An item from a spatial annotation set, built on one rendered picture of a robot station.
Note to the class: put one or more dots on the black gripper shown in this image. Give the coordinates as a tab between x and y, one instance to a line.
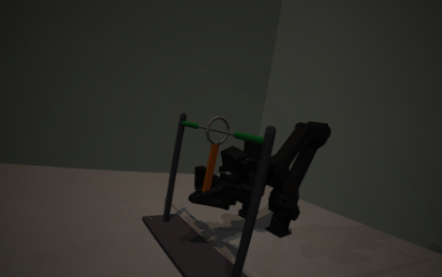
224	191

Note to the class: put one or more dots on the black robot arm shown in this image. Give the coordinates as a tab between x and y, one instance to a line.
283	198

